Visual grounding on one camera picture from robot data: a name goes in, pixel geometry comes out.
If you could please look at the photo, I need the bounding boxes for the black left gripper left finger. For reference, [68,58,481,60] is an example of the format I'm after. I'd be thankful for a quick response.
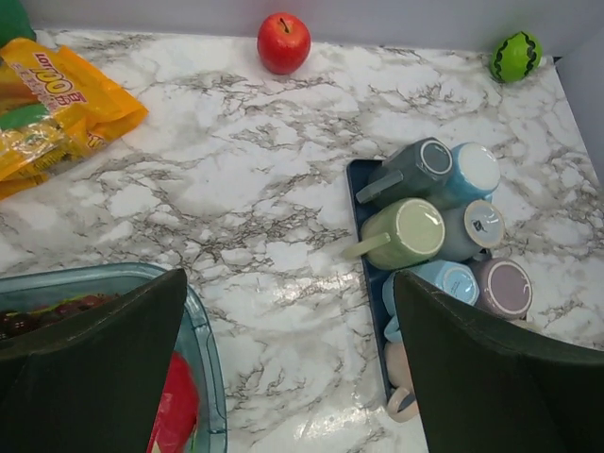
[1,269,187,452]

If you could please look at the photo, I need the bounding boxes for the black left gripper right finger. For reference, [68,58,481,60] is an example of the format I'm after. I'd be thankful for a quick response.
[394,270,603,452]

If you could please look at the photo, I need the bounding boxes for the pink mug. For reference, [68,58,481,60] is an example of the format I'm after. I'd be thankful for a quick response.
[384,342,413,391]

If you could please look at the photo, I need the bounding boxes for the light blue hexagonal mug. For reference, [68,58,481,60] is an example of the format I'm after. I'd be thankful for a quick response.
[381,260,478,344]

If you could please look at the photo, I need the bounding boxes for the blue butterfly mug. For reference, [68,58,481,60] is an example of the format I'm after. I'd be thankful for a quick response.
[386,387,419,423]

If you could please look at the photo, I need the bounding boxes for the purple mug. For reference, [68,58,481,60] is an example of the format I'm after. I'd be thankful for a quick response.
[469,258,532,320]

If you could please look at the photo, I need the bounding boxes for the light green mug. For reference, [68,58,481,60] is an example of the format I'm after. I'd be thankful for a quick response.
[343,198,445,271]

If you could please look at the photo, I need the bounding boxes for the blue mug white base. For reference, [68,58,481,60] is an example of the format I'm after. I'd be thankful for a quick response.
[428,143,501,210]

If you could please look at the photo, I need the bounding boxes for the dark grey-blue mug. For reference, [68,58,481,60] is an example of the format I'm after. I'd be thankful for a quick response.
[356,137,453,208]

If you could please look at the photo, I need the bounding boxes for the red dragon fruit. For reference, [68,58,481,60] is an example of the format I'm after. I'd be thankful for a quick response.
[146,352,200,452]

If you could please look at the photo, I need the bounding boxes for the dark purple grapes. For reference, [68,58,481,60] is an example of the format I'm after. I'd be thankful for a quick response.
[1,294,119,341]

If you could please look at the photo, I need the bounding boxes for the clear blue plastic bowl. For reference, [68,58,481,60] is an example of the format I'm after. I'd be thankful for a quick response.
[1,262,227,453]

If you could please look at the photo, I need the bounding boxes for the dark blue tray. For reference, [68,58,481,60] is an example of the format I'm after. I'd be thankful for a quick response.
[346,159,395,404]

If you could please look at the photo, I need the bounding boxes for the orange snack bag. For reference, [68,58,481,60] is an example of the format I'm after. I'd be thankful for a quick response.
[1,38,148,198]

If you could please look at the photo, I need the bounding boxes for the green watermelon ball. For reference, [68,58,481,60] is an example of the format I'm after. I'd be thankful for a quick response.
[489,31,543,83]

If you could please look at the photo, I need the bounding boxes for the green wrapped cup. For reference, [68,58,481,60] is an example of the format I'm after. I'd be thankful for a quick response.
[0,0,37,47]

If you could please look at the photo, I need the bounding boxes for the red apple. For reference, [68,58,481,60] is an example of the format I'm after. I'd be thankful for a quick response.
[257,12,311,76]

